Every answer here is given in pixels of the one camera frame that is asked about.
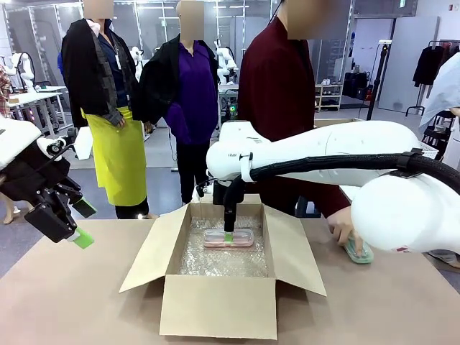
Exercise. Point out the clear bubble wrap sheet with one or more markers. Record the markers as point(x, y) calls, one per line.
point(223, 262)

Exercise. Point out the mannequin with yellow apron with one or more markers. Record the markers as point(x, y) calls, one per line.
point(115, 151)

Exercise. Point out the person in maroon sweater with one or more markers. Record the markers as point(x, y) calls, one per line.
point(273, 90)

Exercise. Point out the mannequin with purple shirt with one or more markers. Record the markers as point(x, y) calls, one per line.
point(194, 93)

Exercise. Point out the white plastic basket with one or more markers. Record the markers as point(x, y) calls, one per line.
point(429, 151)

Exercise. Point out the large cardboard box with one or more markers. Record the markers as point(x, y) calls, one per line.
point(215, 309)

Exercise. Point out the white desk with metal legs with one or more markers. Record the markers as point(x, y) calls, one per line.
point(36, 95)

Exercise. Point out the person's left forearm maroon sleeve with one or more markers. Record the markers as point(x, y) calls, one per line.
point(334, 201)

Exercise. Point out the white shoe shelf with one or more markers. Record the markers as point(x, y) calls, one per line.
point(328, 95)

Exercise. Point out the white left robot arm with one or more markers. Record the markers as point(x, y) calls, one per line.
point(14, 140)

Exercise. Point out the pink glasses case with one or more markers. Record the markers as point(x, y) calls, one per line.
point(244, 240)

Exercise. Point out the black tripod stand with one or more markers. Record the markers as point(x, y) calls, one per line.
point(379, 72)

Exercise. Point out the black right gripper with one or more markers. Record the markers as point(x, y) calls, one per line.
point(220, 194)

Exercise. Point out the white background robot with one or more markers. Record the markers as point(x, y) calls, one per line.
point(137, 59)
point(23, 70)
point(224, 61)

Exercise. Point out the device with green light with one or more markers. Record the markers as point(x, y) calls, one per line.
point(233, 109)

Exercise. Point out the black clothes rack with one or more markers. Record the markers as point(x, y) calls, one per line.
point(435, 42)

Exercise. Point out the mint green glasses case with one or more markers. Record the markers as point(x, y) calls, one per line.
point(364, 257)

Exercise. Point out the person's left hand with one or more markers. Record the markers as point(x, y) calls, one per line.
point(341, 224)

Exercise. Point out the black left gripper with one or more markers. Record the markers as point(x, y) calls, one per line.
point(32, 179)

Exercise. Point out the black hanging jacket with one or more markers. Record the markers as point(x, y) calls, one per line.
point(427, 66)

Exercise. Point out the black bags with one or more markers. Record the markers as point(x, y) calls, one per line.
point(355, 84)

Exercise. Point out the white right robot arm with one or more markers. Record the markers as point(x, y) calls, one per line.
point(359, 143)

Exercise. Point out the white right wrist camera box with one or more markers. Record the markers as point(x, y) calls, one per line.
point(203, 190)

